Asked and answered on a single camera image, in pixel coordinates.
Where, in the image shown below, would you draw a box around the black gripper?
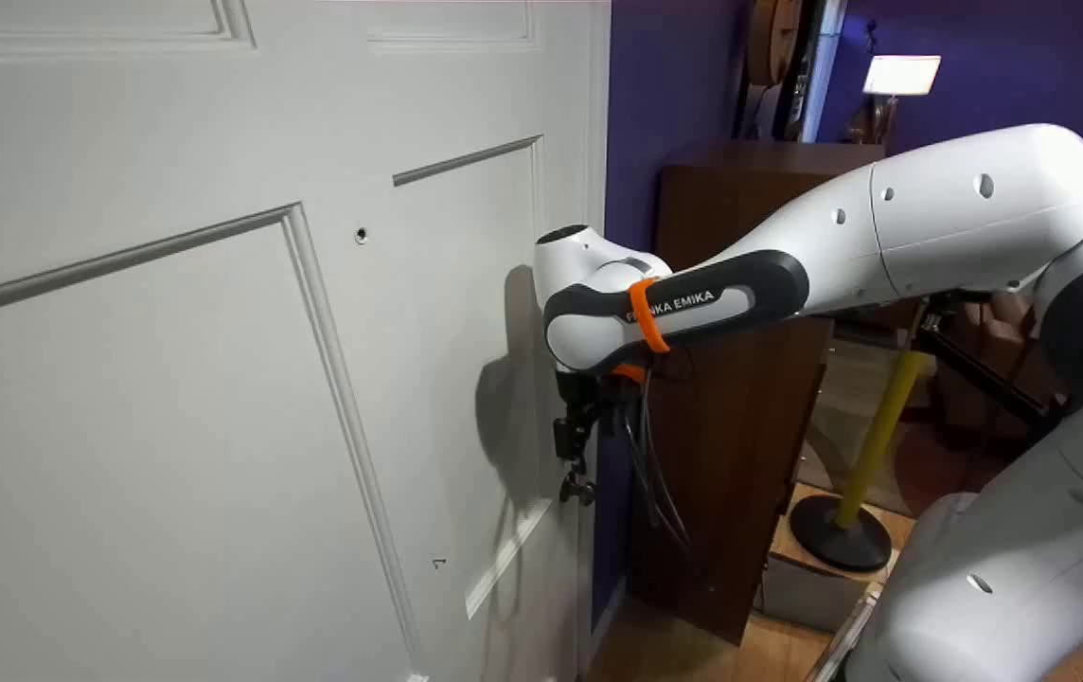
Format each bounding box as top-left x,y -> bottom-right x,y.
559,362 -> 648,430

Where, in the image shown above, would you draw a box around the dark metal deadbolt lock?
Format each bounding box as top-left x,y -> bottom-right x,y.
551,413 -> 586,466

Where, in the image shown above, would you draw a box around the dark brown wooden cabinet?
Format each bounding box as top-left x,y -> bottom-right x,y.
625,137 -> 896,649

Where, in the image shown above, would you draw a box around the yellow pole with black base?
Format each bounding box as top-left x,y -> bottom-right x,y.
788,345 -> 936,577

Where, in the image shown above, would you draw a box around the low wooden step platform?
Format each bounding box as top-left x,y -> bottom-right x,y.
762,485 -> 904,636

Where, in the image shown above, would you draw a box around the brown cardboard sheets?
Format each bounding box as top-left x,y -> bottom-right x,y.
742,0 -> 816,144

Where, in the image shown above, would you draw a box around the blue and white board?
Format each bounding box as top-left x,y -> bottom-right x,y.
801,0 -> 851,144

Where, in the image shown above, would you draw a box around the white panel door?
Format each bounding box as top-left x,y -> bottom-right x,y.
0,0 -> 615,682

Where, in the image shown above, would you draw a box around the bright white lamp shade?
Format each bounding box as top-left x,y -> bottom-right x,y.
859,49 -> 947,97

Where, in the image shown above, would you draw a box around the orange cable strap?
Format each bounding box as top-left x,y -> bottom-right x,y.
625,276 -> 675,357

